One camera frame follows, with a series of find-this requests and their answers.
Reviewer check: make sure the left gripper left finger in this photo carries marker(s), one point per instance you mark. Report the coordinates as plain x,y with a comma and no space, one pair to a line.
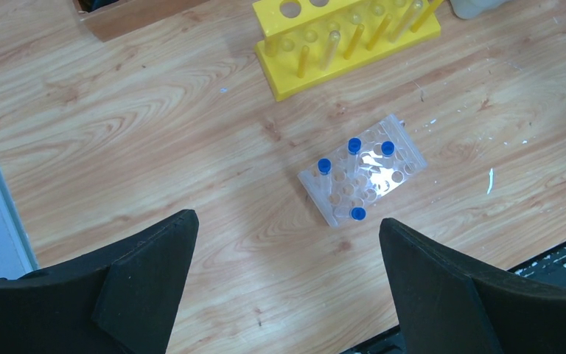
121,298

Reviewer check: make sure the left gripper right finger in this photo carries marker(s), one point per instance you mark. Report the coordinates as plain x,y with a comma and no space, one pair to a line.
449,302

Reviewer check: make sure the blue capped tube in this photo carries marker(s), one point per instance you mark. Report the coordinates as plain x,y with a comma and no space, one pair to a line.
356,213
324,166
387,151
353,148

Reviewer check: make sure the clear plastic tube rack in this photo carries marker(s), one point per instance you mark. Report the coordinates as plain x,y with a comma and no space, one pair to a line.
372,180

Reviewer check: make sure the wooden compartment tray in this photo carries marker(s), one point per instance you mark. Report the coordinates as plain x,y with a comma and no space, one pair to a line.
108,20

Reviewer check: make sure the yellow test tube rack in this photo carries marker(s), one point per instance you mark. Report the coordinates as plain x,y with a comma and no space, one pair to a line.
309,42

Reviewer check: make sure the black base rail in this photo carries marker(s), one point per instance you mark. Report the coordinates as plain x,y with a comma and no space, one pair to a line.
547,267

